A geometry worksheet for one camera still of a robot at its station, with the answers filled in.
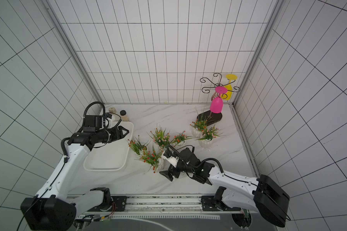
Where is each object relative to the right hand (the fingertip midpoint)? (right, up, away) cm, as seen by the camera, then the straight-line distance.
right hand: (164, 159), depth 78 cm
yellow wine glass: (+36, +36, +2) cm, 51 cm away
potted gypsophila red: (-17, +8, +2) cm, 19 cm away
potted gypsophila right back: (+21, +18, +12) cm, 30 cm away
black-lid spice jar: (-31, +24, +23) cm, 45 cm away
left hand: (-23, +13, 0) cm, 27 cm away
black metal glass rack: (+33, +47, +13) cm, 59 cm away
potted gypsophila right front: (+26, +8, +12) cm, 29 cm away
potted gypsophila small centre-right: (+8, +10, +8) cm, 15 cm away
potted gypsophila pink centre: (-3, +11, +5) cm, 13 cm away
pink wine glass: (+32, +32, +12) cm, 47 cm away
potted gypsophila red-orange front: (-6, +1, -2) cm, 7 cm away
